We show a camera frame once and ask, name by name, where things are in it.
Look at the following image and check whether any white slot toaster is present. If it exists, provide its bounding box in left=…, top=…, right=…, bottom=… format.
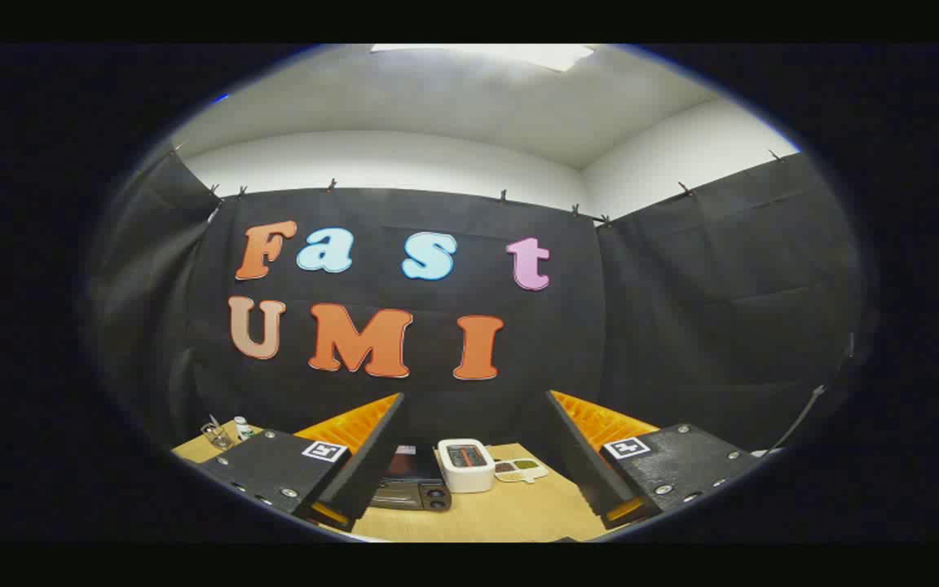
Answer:
left=437, top=439, right=496, bottom=494

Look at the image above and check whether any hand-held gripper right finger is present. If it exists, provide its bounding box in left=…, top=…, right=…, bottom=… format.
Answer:
left=545, top=390, right=764, bottom=529

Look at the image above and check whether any black toaster oven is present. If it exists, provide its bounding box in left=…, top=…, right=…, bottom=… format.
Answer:
left=368, top=444, right=454, bottom=513

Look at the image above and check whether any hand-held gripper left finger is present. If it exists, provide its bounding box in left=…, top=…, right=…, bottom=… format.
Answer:
left=196, top=393, right=405, bottom=532

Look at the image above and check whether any row of black cloth clips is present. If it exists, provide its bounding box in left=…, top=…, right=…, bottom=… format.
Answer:
left=170, top=143, right=787, bottom=229

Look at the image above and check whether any wire mesh holder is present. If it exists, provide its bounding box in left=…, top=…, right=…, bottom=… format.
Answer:
left=201, top=414, right=236, bottom=451

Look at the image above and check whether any small white condiment dish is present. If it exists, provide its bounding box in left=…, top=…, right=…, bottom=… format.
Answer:
left=492, top=458, right=549, bottom=484

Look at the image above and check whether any ceiling light panel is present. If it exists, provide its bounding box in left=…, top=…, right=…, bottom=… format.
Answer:
left=370, top=44, right=595, bottom=73

